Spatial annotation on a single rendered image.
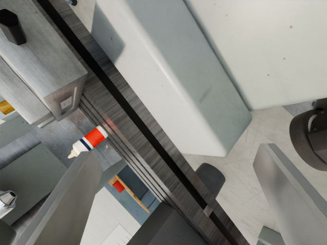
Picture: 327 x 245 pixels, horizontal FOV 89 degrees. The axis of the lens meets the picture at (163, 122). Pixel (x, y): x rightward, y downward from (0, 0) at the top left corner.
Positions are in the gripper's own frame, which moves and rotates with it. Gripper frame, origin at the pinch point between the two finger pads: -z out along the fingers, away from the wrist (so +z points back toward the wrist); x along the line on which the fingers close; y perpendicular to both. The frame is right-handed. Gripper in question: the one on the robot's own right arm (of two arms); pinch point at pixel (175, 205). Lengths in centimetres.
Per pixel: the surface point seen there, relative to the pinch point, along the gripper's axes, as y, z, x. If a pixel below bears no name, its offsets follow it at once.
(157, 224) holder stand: 42.8, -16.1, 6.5
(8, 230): 45, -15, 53
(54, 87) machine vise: 0.2, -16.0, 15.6
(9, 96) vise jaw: 3.3, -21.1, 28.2
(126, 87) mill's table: 6.8, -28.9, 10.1
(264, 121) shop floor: 73, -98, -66
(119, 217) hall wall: 442, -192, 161
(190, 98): 5.3, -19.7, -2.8
